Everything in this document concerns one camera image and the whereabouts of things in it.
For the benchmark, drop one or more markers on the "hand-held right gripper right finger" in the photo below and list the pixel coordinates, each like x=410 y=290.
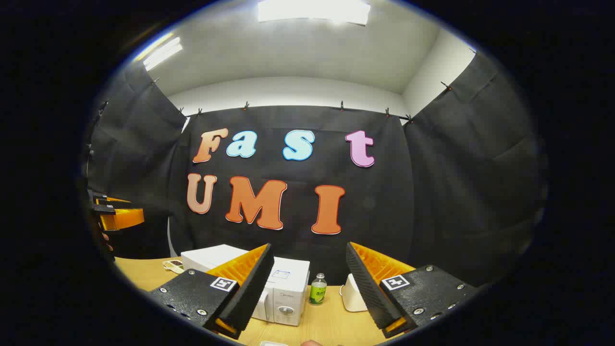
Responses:
x=367 y=288

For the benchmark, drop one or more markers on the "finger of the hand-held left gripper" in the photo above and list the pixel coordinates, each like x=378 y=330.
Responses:
x=103 y=197
x=120 y=218

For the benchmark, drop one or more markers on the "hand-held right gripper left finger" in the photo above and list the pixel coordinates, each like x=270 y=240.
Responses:
x=250 y=293

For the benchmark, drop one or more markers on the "white microwave oven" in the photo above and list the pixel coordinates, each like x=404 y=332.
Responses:
x=288 y=293

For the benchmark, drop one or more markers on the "white toaster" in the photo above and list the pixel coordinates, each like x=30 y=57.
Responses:
x=353 y=295

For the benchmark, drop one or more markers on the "green label drink bottle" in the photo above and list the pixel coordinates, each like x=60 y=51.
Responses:
x=317 y=290

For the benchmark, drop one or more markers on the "white rectangular tray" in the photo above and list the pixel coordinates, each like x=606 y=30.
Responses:
x=274 y=343

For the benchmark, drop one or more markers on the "black backdrop cloth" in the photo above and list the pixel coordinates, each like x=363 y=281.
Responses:
x=432 y=192

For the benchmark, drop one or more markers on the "large ceiling light panel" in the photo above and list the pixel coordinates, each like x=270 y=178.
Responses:
x=314 y=10

